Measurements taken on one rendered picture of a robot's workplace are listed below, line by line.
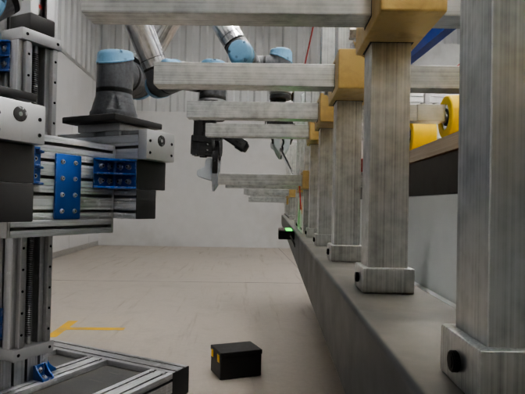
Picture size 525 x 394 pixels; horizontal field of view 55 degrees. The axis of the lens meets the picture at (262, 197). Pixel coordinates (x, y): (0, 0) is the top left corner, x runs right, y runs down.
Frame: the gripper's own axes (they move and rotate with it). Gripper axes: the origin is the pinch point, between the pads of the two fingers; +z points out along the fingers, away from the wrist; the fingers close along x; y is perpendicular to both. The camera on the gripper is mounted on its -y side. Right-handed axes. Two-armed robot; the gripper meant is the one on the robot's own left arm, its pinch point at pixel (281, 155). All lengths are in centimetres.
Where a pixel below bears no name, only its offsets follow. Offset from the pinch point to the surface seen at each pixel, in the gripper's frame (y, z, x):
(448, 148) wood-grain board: -84, 6, 2
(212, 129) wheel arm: -42, -1, 33
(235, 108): -68, -1, 34
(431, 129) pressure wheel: -61, -1, -13
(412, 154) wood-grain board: -64, 5, -6
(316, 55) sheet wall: 685, -257, -322
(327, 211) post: -70, 17, 17
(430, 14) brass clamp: -124, 2, 35
